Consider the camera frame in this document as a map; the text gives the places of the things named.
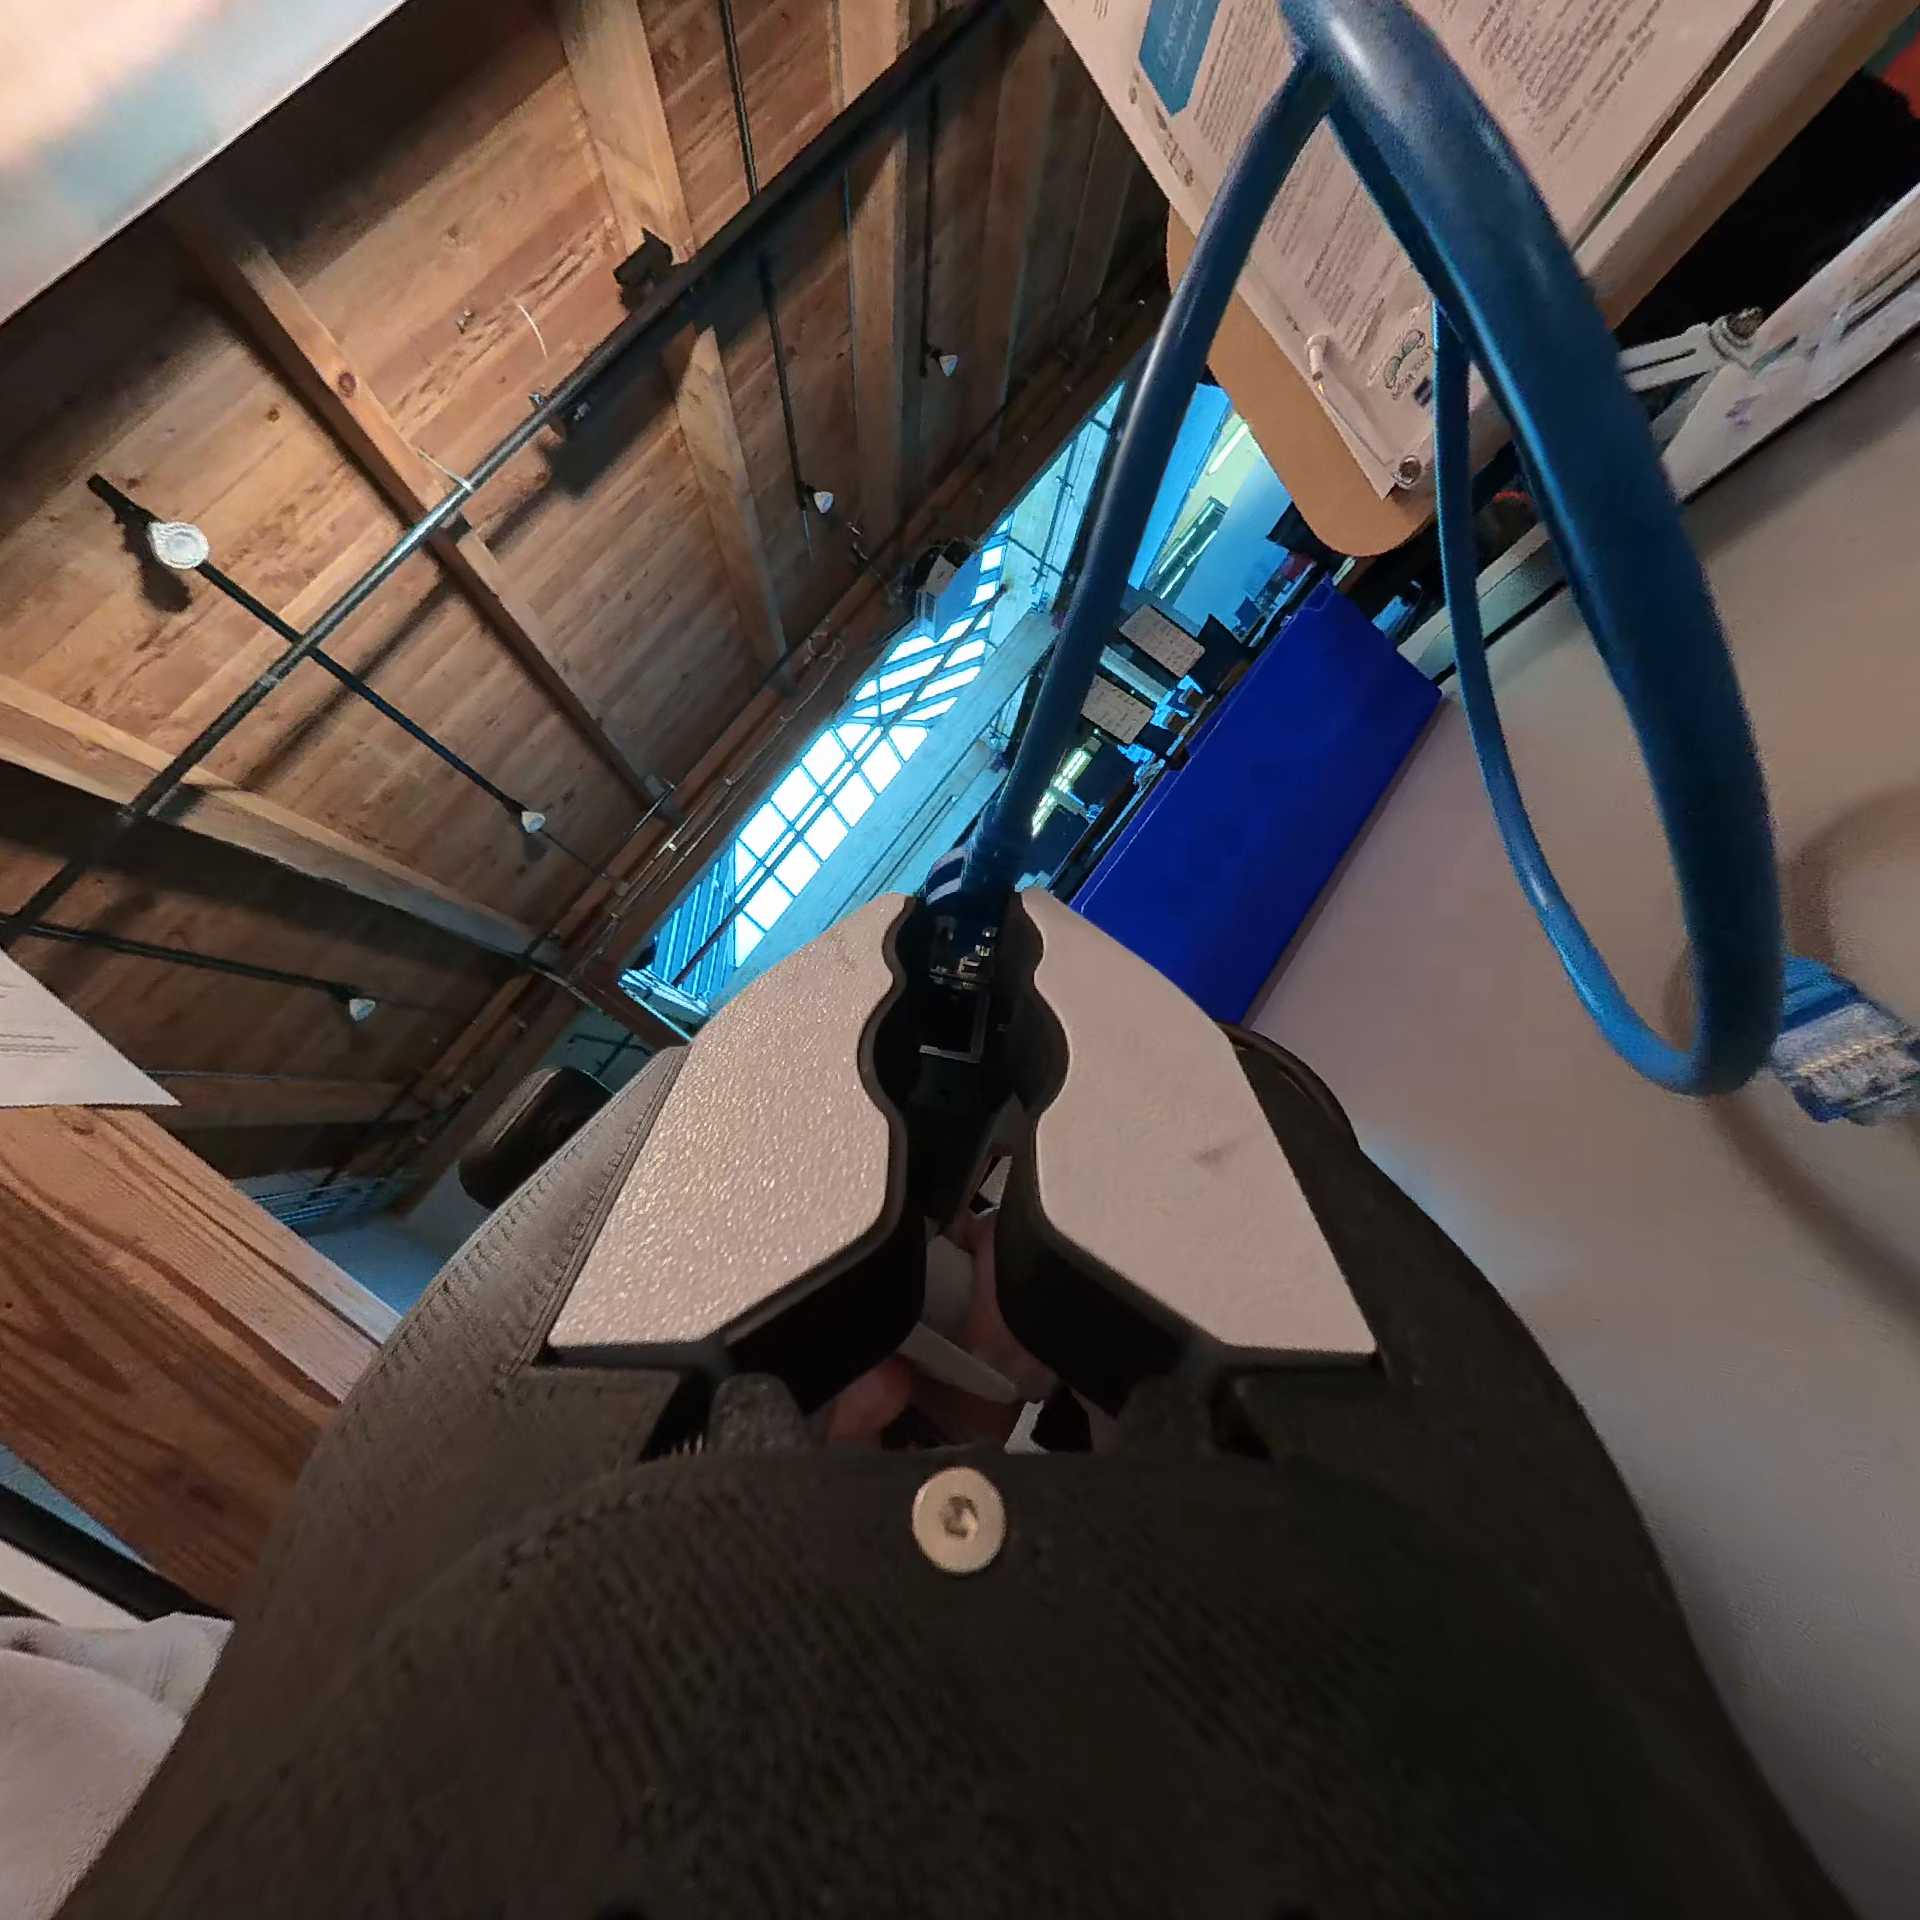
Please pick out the instruction sheet board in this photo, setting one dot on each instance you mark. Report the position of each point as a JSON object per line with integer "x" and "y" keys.
{"x": 1650, "y": 91}

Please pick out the blue plastic bin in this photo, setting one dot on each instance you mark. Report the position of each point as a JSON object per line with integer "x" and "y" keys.
{"x": 1277, "y": 811}

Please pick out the person's grey hoodie torso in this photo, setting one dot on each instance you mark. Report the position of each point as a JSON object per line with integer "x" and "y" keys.
{"x": 75, "y": 1770}

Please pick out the wooden post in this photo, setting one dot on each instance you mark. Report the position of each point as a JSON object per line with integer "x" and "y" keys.
{"x": 149, "y": 1321}

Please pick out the white board stand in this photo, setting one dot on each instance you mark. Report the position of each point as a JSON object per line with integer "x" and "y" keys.
{"x": 1830, "y": 347}

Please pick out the white paper notice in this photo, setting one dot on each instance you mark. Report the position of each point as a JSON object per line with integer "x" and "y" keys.
{"x": 61, "y": 1051}

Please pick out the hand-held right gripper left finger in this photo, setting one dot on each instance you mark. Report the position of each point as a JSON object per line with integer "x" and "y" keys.
{"x": 751, "y": 1156}

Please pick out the black network splitter box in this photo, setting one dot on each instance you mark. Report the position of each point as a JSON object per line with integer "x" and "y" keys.
{"x": 960, "y": 1051}

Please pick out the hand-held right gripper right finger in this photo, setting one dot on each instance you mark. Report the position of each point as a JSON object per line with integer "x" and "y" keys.
{"x": 1184, "y": 1172}

